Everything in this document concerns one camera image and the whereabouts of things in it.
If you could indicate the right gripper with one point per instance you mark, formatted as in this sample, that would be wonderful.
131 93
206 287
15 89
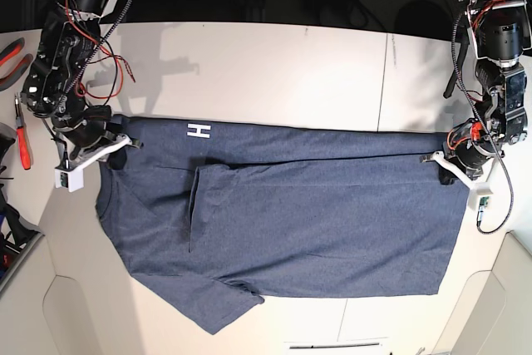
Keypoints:
96 135

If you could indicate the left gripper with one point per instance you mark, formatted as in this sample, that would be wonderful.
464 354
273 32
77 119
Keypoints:
467 156

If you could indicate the blue-grey t-shirt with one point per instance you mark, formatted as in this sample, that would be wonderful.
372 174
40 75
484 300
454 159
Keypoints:
214 217

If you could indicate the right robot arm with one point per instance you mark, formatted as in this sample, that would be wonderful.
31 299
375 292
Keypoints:
74 34

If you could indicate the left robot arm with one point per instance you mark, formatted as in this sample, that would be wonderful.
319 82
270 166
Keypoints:
499 32

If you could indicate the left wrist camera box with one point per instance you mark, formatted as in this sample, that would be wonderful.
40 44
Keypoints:
478 191

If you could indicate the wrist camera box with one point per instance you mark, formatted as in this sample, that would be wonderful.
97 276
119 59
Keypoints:
478 191
72 180

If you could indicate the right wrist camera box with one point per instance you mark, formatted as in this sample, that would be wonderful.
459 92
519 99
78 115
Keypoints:
72 180

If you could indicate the orange-handled screwdriver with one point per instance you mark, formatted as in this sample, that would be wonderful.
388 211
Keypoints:
24 152

